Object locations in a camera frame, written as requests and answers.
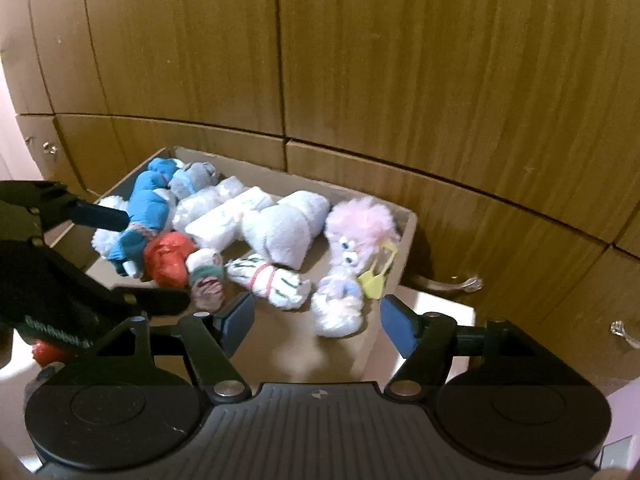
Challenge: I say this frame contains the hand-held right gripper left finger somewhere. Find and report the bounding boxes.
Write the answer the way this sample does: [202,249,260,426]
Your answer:
[47,291,256,404]

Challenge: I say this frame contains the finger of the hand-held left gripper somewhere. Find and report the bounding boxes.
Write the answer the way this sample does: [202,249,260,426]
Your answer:
[30,184,130,233]
[112,287,192,318]

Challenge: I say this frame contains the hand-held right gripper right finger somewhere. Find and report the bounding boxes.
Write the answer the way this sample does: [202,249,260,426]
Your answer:
[380,294,596,401]

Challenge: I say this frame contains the white fluffy sock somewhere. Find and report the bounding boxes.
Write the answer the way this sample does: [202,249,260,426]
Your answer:
[91,195,132,261]

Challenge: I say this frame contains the blue patterned sock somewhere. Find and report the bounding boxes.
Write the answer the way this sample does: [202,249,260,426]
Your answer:
[107,225,163,278]

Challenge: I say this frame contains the cardboard box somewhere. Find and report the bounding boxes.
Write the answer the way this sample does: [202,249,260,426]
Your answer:
[47,146,418,386]

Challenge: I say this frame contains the green red white sock roll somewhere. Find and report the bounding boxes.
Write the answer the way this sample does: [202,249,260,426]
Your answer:
[186,249,226,311]

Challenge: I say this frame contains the pink fluffy plush toy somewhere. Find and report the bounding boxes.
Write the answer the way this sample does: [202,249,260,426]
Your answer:
[310,197,401,338]

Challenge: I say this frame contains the large white sock roll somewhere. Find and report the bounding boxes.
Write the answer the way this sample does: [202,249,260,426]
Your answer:
[241,190,332,268]

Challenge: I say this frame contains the blue sock roll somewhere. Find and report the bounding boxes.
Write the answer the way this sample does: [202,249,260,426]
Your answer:
[131,157,187,233]

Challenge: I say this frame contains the red cloth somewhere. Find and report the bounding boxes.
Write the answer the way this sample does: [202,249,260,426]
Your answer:
[31,340,71,367]

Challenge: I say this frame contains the grey sock roll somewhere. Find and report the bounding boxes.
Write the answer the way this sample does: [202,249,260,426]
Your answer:
[170,161,221,201]

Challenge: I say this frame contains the translucent white sock roll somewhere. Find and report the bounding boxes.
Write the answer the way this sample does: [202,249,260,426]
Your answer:
[172,175,248,231]

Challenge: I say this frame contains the wooden wardrobe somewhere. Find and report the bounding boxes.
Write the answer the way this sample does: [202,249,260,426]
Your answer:
[0,0,640,391]

